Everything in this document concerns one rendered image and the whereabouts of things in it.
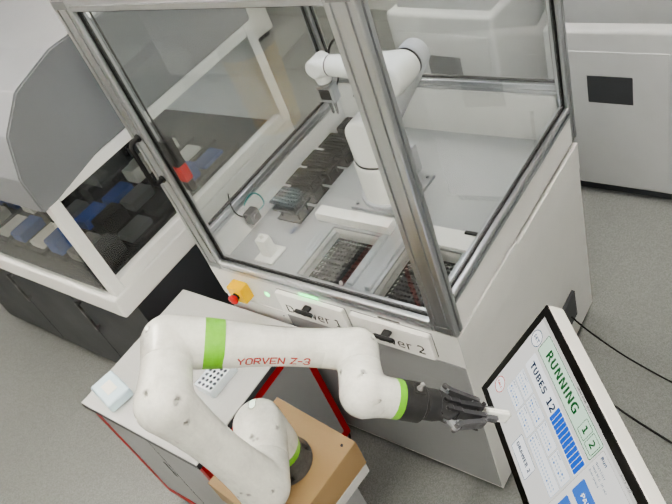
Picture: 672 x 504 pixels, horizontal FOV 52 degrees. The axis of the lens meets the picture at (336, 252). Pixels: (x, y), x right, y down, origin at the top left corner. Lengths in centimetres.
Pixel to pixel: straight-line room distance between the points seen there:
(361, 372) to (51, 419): 266
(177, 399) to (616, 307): 224
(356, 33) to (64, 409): 297
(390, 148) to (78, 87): 133
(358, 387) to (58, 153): 144
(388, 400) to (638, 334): 179
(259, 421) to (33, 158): 121
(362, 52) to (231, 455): 90
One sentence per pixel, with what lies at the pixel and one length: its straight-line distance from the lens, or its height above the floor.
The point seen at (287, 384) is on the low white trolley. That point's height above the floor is 61.
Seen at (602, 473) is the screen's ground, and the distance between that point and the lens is 150.
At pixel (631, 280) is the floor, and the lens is 336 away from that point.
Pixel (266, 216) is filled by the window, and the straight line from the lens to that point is 210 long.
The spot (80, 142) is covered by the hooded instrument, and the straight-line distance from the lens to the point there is 258.
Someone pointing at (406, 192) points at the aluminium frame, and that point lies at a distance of 164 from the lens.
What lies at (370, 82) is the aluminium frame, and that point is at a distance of 147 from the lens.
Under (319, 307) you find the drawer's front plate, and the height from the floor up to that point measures 92.
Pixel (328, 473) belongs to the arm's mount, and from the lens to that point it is 195.
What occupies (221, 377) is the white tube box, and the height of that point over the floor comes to 80.
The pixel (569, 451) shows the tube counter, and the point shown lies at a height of 111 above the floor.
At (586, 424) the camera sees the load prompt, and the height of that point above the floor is 116.
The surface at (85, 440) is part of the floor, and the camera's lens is 375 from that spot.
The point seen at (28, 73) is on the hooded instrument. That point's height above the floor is 175.
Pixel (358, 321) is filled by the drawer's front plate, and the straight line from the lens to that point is 218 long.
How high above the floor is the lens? 247
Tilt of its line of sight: 40 degrees down
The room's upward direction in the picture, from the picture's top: 23 degrees counter-clockwise
